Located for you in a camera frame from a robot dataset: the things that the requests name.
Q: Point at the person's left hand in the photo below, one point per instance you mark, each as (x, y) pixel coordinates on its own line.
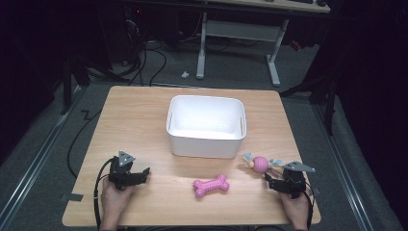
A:
(114, 200)

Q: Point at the white-legged wooden desk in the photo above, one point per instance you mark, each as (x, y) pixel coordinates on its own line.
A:
(240, 30)

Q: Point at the dark computer tower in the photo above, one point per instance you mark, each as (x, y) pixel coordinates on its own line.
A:
(123, 35)

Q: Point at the person's right hand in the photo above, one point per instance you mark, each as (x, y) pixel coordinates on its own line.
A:
(296, 210)

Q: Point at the grey tape strip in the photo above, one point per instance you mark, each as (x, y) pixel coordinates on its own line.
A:
(75, 197)

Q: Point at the pink bone toy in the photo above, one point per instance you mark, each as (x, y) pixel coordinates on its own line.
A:
(211, 186)

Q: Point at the black stand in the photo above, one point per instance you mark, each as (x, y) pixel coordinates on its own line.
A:
(328, 102)
(67, 86)

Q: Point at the metal floor rail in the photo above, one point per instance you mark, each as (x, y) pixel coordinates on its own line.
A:
(35, 160)
(344, 166)

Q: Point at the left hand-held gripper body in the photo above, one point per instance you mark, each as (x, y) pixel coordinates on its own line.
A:
(120, 173)

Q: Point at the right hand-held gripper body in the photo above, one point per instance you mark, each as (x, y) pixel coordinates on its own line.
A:
(296, 179)

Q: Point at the white plastic bin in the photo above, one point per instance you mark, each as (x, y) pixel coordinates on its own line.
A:
(205, 126)

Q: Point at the crumpled white paper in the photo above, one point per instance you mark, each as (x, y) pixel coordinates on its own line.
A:
(185, 74)

